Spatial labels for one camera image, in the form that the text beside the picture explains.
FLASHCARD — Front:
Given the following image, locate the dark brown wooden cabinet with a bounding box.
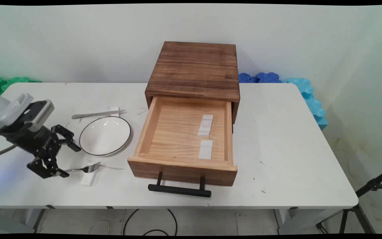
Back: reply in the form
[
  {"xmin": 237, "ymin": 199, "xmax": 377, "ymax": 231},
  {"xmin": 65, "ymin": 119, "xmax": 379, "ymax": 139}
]
[{"xmin": 145, "ymin": 41, "xmax": 241, "ymax": 124}]

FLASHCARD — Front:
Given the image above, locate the light wooden drawer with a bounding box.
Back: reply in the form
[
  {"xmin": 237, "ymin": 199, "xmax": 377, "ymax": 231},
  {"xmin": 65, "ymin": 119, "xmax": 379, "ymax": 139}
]
[{"xmin": 127, "ymin": 96, "xmax": 238, "ymax": 187}]

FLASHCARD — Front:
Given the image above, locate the white ribbed camera mount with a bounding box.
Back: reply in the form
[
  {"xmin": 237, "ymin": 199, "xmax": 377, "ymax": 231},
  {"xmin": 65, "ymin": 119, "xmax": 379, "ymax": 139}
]
[{"xmin": 0, "ymin": 93, "xmax": 34, "ymax": 126}]

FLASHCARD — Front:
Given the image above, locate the black floor cable loop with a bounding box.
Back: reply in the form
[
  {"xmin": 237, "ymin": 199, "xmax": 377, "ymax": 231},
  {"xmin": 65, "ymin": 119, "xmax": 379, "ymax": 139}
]
[{"xmin": 123, "ymin": 209, "xmax": 178, "ymax": 236}]

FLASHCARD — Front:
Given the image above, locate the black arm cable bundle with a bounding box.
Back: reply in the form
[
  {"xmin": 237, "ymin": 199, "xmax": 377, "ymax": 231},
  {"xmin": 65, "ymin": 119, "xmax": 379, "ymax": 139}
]
[{"xmin": 0, "ymin": 143, "xmax": 17, "ymax": 156}]

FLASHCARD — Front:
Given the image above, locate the dark blue foam mat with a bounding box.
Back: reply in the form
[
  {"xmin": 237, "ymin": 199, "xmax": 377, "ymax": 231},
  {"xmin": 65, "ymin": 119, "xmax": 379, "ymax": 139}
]
[{"xmin": 238, "ymin": 72, "xmax": 282, "ymax": 83}]

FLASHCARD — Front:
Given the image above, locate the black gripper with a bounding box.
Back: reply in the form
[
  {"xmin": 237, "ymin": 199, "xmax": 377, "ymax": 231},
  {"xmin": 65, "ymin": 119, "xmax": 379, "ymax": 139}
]
[{"xmin": 0, "ymin": 120, "xmax": 82, "ymax": 179}]

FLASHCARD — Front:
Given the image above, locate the black drawer handle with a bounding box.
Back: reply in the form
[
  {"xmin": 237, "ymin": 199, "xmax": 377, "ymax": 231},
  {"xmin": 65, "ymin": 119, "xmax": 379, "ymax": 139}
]
[{"xmin": 148, "ymin": 172, "xmax": 212, "ymax": 198}]

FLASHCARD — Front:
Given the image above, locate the light blue foam mat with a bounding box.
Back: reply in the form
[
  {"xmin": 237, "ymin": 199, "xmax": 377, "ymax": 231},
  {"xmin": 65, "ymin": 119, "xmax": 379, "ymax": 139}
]
[{"xmin": 281, "ymin": 78, "xmax": 328, "ymax": 130}]

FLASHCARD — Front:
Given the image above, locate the white plate with black rim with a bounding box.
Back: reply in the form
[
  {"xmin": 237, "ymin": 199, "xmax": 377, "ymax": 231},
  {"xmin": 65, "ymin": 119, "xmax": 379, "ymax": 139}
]
[{"xmin": 79, "ymin": 116, "xmax": 132, "ymax": 157}]

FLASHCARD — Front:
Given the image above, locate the white table leg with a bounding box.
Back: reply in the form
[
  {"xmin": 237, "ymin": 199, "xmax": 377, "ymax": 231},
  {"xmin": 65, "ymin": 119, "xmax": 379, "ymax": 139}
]
[{"xmin": 274, "ymin": 208, "xmax": 332, "ymax": 235}]

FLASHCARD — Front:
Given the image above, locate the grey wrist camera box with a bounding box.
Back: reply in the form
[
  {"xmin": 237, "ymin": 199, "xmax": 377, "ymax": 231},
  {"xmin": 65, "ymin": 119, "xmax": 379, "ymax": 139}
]
[{"xmin": 25, "ymin": 100, "xmax": 55, "ymax": 132}]

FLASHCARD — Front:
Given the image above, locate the silver table knife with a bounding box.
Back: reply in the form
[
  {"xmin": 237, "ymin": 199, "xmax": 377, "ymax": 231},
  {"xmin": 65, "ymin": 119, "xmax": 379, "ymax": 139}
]
[{"xmin": 72, "ymin": 110, "xmax": 127, "ymax": 119}]

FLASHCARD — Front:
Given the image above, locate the black tripod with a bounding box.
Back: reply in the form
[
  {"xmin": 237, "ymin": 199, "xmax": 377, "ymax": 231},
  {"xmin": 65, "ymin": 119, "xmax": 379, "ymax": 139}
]
[{"xmin": 316, "ymin": 166, "xmax": 382, "ymax": 234}]

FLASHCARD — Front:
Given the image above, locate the long white rest block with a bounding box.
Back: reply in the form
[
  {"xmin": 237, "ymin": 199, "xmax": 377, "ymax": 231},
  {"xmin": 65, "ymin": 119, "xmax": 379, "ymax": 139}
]
[{"xmin": 80, "ymin": 166, "xmax": 99, "ymax": 187}]

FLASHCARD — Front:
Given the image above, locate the white cutlery rest with dent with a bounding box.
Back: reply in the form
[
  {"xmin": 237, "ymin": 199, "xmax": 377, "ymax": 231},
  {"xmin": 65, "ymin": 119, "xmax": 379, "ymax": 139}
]
[{"xmin": 197, "ymin": 115, "xmax": 214, "ymax": 139}]

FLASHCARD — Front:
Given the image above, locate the silver fork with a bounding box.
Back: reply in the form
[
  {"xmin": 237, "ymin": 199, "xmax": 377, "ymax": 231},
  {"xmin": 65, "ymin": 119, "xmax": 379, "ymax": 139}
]
[{"xmin": 63, "ymin": 162, "xmax": 101, "ymax": 173}]

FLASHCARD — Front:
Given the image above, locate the flat white cutlery rest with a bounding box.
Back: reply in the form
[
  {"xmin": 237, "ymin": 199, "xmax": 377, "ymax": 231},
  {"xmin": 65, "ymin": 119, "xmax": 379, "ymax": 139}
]
[{"xmin": 199, "ymin": 140, "xmax": 213, "ymax": 160}]

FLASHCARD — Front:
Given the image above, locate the green foam mat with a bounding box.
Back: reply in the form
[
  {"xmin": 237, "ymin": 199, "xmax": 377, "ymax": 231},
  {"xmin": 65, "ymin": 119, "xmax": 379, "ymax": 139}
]
[{"xmin": 0, "ymin": 77, "xmax": 42, "ymax": 96}]

